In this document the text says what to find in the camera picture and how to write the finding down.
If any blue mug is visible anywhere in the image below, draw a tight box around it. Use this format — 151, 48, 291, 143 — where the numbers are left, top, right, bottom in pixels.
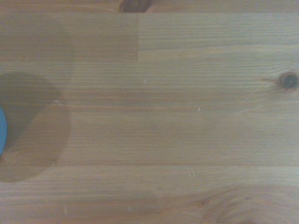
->
0, 105, 7, 156

